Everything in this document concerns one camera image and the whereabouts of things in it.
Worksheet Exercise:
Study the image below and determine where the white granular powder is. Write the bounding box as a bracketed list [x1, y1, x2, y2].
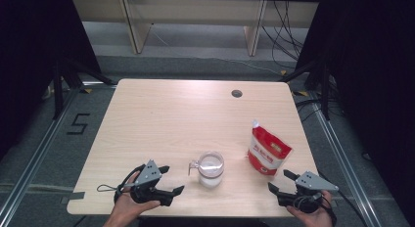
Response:
[199, 154, 225, 188]

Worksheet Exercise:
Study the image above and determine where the grey tape strip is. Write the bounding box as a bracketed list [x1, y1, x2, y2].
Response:
[60, 191, 86, 205]

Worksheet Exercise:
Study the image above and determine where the black floor cable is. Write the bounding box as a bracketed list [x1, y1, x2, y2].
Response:
[317, 169, 370, 227]

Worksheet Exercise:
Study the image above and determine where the black metal stand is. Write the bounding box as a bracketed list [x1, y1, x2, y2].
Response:
[280, 59, 335, 121]
[52, 57, 117, 121]

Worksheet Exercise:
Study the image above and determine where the black curtain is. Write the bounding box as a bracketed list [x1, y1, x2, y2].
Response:
[0, 0, 103, 160]
[295, 0, 415, 219]

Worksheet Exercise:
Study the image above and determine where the thin white floor cable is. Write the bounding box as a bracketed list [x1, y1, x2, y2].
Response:
[151, 32, 284, 75]

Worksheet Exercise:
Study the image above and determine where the bundle of black cables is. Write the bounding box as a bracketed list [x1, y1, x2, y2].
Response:
[261, 0, 315, 70]

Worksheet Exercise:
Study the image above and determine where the light wooden shelf unit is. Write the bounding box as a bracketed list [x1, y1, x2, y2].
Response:
[71, 0, 320, 57]

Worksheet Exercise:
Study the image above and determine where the black hand strap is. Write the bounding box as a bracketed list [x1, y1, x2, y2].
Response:
[113, 163, 147, 205]
[322, 197, 338, 227]

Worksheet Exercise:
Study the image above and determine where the clear glass jar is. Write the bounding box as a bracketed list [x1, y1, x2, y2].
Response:
[187, 151, 225, 189]

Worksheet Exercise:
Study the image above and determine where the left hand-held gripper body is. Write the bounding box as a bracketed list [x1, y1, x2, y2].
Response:
[129, 159, 164, 205]

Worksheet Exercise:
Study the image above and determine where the red and white spout pouch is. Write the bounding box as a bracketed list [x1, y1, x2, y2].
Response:
[247, 119, 294, 176]

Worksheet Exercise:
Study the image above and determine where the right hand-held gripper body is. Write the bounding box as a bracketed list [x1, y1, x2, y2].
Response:
[293, 170, 340, 214]

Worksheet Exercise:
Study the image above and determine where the person's right hand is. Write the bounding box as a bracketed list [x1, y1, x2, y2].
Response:
[286, 191, 335, 227]

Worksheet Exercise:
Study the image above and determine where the person's left hand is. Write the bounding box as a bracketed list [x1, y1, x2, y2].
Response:
[111, 171, 162, 222]

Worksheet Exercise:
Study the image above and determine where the metal floor rail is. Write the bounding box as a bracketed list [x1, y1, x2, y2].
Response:
[309, 99, 382, 227]
[0, 88, 80, 222]

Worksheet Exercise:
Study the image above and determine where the grey cord loop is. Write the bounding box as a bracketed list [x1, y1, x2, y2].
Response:
[96, 184, 119, 193]

